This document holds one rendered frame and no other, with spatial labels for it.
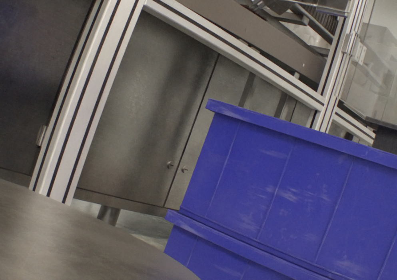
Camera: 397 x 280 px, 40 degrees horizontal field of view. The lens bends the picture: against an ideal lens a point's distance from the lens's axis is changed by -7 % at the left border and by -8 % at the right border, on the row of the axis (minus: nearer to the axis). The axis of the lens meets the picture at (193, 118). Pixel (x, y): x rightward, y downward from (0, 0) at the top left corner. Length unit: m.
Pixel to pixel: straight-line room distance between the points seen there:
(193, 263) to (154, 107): 0.69
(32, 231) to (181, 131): 1.34
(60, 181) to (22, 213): 0.61
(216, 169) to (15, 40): 0.56
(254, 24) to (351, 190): 0.68
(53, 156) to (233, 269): 0.37
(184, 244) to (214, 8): 0.56
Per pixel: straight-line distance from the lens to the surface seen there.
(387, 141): 1.43
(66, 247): 0.39
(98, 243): 0.44
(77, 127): 1.04
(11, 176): 1.38
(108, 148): 1.54
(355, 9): 1.76
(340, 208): 0.89
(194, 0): 1.28
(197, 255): 1.01
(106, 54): 1.04
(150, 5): 1.10
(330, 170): 0.90
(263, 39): 1.50
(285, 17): 1.93
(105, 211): 1.68
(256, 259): 0.93
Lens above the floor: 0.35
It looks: 2 degrees up
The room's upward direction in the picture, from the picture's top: 20 degrees clockwise
